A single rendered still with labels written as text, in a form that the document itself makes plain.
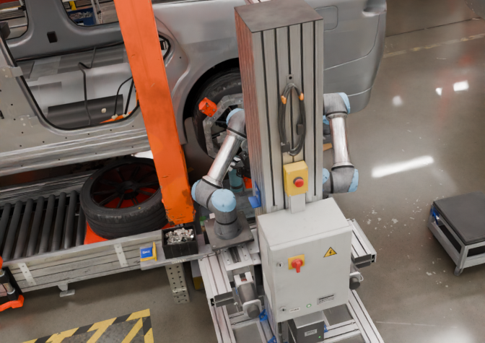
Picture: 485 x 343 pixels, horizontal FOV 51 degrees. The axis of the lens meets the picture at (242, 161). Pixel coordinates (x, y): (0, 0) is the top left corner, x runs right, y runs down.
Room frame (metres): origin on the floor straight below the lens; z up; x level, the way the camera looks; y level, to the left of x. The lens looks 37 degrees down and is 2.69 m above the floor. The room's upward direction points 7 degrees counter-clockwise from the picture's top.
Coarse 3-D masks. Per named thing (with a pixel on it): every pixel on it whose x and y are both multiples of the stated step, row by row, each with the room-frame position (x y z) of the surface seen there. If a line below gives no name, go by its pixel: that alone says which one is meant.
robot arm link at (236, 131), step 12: (240, 108) 2.24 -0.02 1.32; (228, 120) 2.19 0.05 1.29; (240, 120) 2.15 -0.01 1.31; (228, 132) 2.14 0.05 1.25; (240, 132) 2.12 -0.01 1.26; (228, 144) 2.10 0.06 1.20; (228, 156) 2.06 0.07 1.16; (216, 168) 2.03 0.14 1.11; (228, 168) 2.05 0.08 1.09; (204, 180) 2.00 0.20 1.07; (216, 180) 2.00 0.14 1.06; (192, 192) 1.99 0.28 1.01; (204, 192) 1.95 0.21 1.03; (204, 204) 1.91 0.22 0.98
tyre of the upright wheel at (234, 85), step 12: (228, 72) 2.94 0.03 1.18; (204, 84) 2.94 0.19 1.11; (216, 84) 2.85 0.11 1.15; (228, 84) 2.79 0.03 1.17; (240, 84) 2.78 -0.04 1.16; (204, 96) 2.82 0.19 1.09; (216, 96) 2.76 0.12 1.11; (192, 108) 2.93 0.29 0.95; (192, 120) 2.91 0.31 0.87; (204, 144) 2.75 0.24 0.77
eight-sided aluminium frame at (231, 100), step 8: (224, 96) 2.74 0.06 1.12; (232, 96) 2.73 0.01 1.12; (240, 96) 2.74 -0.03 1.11; (224, 104) 2.68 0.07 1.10; (232, 104) 2.69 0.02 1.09; (216, 112) 2.68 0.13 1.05; (208, 120) 2.68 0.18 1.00; (216, 120) 2.68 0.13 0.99; (208, 128) 2.67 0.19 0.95; (208, 136) 2.67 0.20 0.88; (208, 144) 2.67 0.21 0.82; (208, 152) 2.66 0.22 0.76; (216, 152) 2.68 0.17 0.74
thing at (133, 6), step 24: (120, 0) 2.27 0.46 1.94; (144, 0) 2.28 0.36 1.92; (120, 24) 2.27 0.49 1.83; (144, 24) 2.28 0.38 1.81; (144, 48) 2.28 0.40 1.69; (144, 72) 2.28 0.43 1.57; (144, 96) 2.27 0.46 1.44; (168, 96) 2.29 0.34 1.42; (144, 120) 2.27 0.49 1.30; (168, 120) 2.28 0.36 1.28; (168, 144) 2.28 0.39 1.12; (168, 168) 2.28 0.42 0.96; (168, 192) 2.27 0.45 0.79; (168, 216) 2.27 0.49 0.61; (192, 216) 2.29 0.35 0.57
